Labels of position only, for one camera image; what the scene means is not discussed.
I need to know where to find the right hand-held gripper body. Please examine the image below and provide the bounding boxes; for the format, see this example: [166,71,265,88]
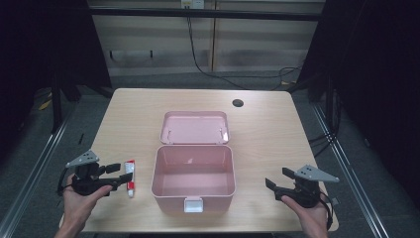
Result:
[272,164,341,209]

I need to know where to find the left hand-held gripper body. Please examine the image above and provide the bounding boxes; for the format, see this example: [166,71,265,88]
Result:
[64,150,115,196]

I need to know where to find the red and white toothpaste tube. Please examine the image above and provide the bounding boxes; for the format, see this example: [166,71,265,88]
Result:
[124,159,137,198]

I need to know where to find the pink plastic storage box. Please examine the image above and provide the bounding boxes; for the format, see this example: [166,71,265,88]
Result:
[151,110,238,214]

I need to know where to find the person's right hand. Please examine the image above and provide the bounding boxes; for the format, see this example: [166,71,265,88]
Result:
[280,193,332,233]

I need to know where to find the person's left hand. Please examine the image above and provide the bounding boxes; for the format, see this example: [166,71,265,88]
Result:
[61,174,114,230]

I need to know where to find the black stand leg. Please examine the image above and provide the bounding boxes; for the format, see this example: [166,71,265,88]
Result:
[50,73,64,134]

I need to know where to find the yellow floor tape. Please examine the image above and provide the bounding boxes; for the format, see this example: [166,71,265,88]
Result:
[37,93,53,112]

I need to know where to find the dark curtain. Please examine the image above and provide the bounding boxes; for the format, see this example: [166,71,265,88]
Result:
[296,0,420,199]
[0,0,113,157]

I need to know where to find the black horizontal bar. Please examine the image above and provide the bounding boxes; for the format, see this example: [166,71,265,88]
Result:
[88,7,322,22]

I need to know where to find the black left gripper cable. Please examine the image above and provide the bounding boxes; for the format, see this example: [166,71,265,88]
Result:
[56,168,71,196]

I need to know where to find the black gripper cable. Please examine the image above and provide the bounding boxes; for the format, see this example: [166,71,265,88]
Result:
[56,168,71,196]
[318,190,334,231]

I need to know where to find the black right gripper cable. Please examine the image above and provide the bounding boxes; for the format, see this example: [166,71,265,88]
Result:
[318,190,334,231]

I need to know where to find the black floor cable bundle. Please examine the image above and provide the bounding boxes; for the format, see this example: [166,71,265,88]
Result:
[307,88,343,159]

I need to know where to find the metal floor rail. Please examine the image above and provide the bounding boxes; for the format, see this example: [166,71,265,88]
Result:
[0,107,78,238]
[311,102,392,238]

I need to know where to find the long black wall cable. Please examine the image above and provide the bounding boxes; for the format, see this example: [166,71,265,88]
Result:
[185,5,302,91]

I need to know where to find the white wall socket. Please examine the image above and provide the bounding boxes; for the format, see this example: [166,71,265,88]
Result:
[179,0,205,10]

